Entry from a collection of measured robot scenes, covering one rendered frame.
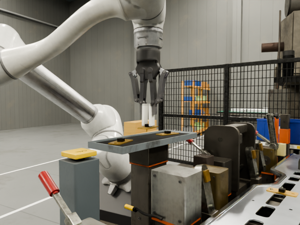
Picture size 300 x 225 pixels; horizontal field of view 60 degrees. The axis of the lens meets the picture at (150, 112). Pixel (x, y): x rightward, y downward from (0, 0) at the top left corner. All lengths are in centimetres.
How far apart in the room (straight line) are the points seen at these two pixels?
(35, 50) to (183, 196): 61
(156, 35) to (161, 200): 46
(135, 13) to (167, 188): 43
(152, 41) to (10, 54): 43
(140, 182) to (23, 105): 1227
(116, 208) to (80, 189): 71
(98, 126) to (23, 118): 1178
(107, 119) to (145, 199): 58
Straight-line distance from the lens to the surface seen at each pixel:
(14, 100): 1273
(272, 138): 136
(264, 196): 86
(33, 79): 113
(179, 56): 1133
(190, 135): 89
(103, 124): 127
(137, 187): 83
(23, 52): 90
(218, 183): 76
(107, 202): 135
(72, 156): 61
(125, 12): 68
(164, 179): 63
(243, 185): 106
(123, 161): 122
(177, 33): 1155
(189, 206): 63
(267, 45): 373
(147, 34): 79
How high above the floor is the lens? 128
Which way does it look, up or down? 3 degrees down
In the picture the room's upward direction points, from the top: straight up
